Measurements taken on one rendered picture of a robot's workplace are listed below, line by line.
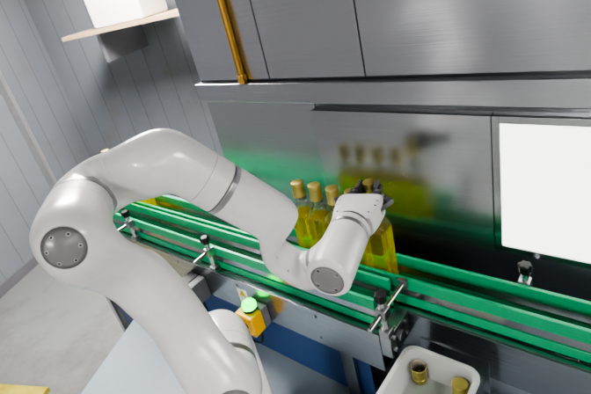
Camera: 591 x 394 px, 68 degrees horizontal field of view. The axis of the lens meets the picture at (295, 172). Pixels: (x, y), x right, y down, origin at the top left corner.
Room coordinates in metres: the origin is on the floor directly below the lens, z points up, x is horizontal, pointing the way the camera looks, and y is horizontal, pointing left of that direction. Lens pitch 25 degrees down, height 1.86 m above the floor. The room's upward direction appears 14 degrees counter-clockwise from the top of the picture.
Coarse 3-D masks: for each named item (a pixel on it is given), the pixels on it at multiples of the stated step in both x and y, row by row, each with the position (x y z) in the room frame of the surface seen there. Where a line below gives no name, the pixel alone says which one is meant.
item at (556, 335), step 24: (192, 216) 1.39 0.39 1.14; (360, 264) 0.91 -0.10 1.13; (408, 288) 0.81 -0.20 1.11; (432, 288) 0.77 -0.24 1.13; (456, 312) 0.74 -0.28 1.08; (480, 312) 0.70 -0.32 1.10; (504, 312) 0.67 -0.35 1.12; (528, 312) 0.64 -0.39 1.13; (528, 336) 0.63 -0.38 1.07; (552, 336) 0.61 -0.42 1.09; (576, 336) 0.58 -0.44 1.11
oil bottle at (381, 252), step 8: (384, 216) 0.91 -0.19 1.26; (384, 224) 0.89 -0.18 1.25; (376, 232) 0.88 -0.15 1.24; (384, 232) 0.88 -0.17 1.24; (368, 240) 0.89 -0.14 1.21; (376, 240) 0.88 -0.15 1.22; (384, 240) 0.87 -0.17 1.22; (392, 240) 0.90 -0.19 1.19; (368, 248) 0.90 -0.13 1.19; (376, 248) 0.88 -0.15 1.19; (384, 248) 0.87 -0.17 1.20; (392, 248) 0.90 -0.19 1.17; (368, 256) 0.90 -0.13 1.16; (376, 256) 0.88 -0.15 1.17; (384, 256) 0.87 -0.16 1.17; (392, 256) 0.89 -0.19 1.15; (368, 264) 0.90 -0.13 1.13; (376, 264) 0.89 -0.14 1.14; (384, 264) 0.87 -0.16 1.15; (392, 264) 0.89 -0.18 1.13; (392, 272) 0.88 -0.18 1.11
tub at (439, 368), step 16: (416, 352) 0.72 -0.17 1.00; (432, 352) 0.71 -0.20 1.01; (400, 368) 0.69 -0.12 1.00; (432, 368) 0.69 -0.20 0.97; (448, 368) 0.67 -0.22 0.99; (464, 368) 0.65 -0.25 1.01; (384, 384) 0.65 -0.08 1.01; (400, 384) 0.68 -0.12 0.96; (416, 384) 0.69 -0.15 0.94; (432, 384) 0.68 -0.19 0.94; (448, 384) 0.67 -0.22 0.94
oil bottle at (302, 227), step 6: (306, 204) 1.06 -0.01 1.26; (300, 210) 1.04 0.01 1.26; (306, 210) 1.04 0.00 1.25; (300, 216) 1.04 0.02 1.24; (306, 216) 1.03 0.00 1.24; (300, 222) 1.04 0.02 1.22; (306, 222) 1.03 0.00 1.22; (300, 228) 1.05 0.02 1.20; (306, 228) 1.03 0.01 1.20; (300, 234) 1.05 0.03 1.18; (306, 234) 1.04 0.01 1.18; (300, 240) 1.06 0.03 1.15; (306, 240) 1.04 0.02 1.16; (312, 240) 1.03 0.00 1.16; (300, 246) 1.06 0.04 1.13; (306, 246) 1.04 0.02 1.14; (312, 246) 1.03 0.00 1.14
